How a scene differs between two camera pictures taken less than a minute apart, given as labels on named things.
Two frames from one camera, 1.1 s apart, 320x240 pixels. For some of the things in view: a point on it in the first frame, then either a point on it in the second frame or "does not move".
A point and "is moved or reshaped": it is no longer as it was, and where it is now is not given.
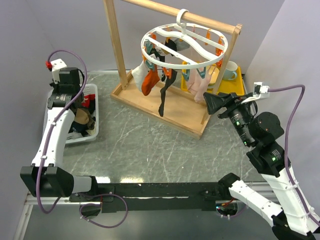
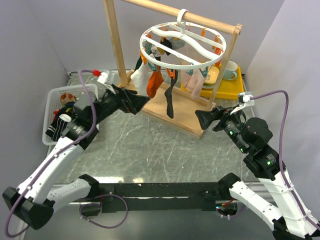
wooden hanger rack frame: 189,114 does not move
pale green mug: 230,73 does not move
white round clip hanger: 184,46 does not move
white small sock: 138,74 is moved or reshaped
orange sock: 150,78 is moved or reshaped
